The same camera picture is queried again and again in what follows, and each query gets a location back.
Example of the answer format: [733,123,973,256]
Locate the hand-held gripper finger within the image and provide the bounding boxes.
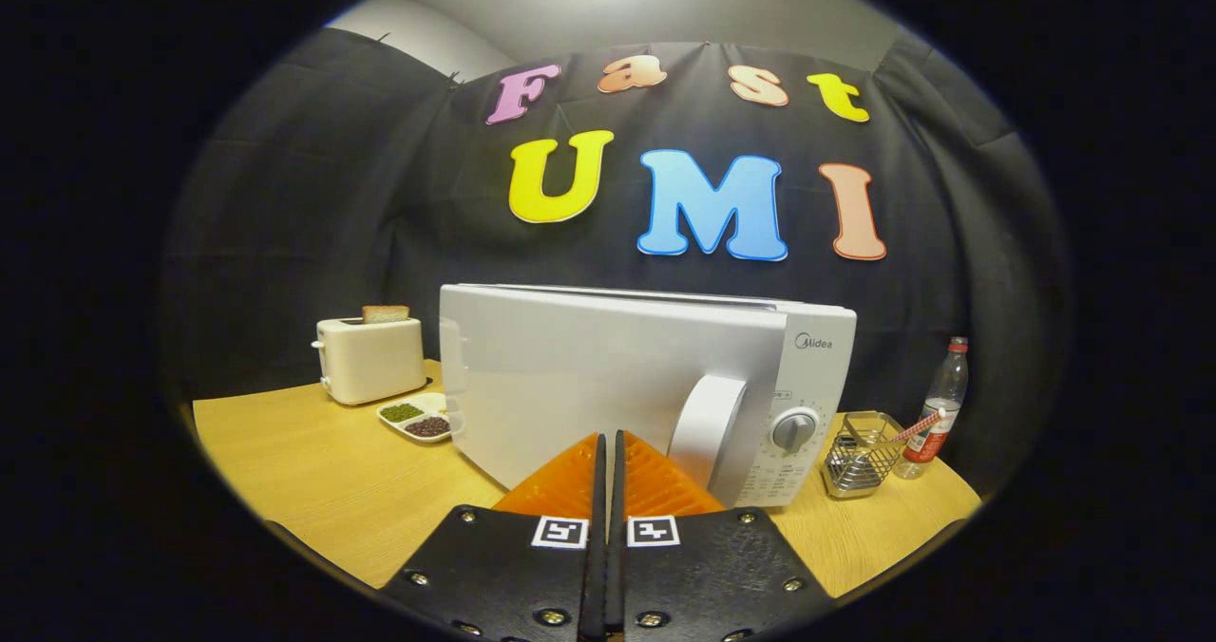
[380,431,609,642]
[608,430,837,642]

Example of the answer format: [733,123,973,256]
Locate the white toaster oven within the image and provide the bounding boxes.
[439,283,858,510]

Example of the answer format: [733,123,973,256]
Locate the cream bread toaster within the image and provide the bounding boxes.
[312,316,428,406]

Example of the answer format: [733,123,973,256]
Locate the white divided bean dish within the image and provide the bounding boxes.
[376,392,454,444]

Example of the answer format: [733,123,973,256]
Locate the red striped straw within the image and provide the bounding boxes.
[888,410,948,445]

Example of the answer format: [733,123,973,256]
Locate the clear plastic water bottle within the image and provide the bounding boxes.
[895,336,970,480]

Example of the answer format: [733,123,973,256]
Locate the metal wire utensil holder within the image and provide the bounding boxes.
[822,411,908,500]

